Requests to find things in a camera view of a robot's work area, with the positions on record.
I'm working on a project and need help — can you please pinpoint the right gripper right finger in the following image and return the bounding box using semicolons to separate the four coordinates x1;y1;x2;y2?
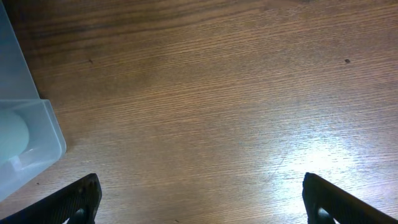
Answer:
302;172;397;224

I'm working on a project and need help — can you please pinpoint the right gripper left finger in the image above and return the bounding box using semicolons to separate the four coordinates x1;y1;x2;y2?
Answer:
1;173;102;224

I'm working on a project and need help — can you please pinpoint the cream cup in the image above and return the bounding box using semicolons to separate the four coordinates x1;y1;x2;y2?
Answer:
1;110;29;164

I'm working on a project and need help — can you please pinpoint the clear plastic storage container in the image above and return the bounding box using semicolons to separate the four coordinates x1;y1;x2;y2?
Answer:
1;7;67;200

